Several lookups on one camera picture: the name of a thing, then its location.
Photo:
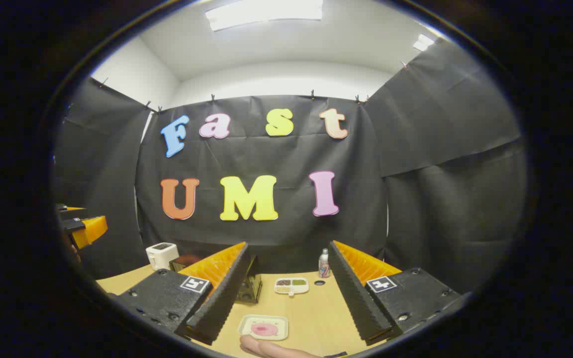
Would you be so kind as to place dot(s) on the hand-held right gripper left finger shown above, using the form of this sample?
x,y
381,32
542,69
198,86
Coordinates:
x,y
217,303

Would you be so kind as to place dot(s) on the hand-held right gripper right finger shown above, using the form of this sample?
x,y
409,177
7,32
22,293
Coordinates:
x,y
358,303

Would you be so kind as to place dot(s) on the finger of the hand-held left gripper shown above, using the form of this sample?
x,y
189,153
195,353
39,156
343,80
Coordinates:
x,y
90,231
70,211

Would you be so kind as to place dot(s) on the black electric oven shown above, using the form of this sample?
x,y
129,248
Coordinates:
x,y
251,291

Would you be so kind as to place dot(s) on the beige food plate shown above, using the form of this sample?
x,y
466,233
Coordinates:
x,y
246,330

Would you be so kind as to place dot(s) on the pink round food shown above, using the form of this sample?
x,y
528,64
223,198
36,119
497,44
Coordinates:
x,y
264,329

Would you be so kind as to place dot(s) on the silver drink bottle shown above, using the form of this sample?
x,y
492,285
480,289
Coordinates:
x,y
324,266

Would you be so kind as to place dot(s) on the white divided grain tray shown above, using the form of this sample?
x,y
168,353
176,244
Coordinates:
x,y
291,286

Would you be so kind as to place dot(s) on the white toaster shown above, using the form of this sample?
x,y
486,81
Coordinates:
x,y
161,254

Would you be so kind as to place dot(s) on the black backdrop cloth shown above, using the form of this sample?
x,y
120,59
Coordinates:
x,y
266,154

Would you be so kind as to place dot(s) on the small ceiling light panel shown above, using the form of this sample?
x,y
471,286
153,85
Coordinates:
x,y
423,43

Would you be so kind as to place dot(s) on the large ceiling light panel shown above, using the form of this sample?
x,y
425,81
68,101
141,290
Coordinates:
x,y
264,12

